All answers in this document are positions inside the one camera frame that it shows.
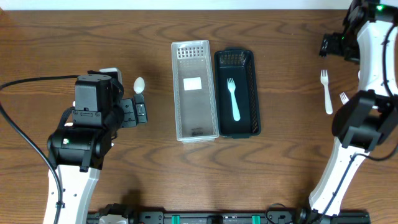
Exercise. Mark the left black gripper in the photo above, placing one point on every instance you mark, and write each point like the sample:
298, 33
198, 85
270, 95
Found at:
128, 112

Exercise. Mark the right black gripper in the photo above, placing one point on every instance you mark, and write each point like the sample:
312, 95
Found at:
330, 45

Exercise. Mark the white plastic spoon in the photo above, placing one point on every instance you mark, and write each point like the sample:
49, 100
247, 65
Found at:
139, 85

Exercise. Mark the white plastic fork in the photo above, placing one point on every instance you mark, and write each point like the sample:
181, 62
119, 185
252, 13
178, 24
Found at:
324, 80
235, 110
344, 98

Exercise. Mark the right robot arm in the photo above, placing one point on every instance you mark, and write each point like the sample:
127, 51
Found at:
368, 117

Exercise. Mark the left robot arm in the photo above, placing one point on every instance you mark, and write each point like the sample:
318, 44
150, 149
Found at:
82, 139

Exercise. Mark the white perforated plastic basket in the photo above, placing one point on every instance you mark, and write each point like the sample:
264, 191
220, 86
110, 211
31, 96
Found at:
195, 110

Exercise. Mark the white label sticker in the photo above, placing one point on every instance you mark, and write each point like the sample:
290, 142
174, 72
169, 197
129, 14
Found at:
192, 83

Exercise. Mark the black perforated plastic basket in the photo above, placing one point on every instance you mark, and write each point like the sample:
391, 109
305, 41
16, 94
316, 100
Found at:
239, 65

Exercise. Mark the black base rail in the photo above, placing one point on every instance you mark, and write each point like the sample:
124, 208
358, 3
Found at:
116, 213

